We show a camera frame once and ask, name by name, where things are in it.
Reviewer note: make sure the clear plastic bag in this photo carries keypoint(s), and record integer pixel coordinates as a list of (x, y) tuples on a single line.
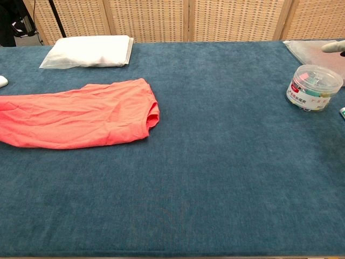
[(307, 52)]

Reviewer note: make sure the coral red t-shirt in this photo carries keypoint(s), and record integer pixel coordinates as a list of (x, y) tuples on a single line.
[(81, 116)]

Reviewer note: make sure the white earbuds case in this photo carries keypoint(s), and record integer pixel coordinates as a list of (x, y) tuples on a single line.
[(2, 81)]

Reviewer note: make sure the black tripod stand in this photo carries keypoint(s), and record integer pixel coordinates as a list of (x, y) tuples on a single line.
[(58, 20)]

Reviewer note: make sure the woven wooden folding screen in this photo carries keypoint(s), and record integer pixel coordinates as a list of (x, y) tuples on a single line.
[(151, 19)]

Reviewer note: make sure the white garment in plastic bag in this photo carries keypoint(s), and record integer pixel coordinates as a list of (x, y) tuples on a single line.
[(89, 52)]

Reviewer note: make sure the green glue stick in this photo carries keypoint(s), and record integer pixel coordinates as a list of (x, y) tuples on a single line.
[(343, 112)]

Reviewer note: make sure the clear tub of binder clips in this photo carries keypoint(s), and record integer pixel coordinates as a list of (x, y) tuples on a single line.
[(310, 89)]

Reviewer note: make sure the blue table cover cloth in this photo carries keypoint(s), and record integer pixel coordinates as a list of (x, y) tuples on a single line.
[(188, 189)]

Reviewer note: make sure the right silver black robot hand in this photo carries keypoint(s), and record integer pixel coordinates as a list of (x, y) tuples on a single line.
[(334, 47)]

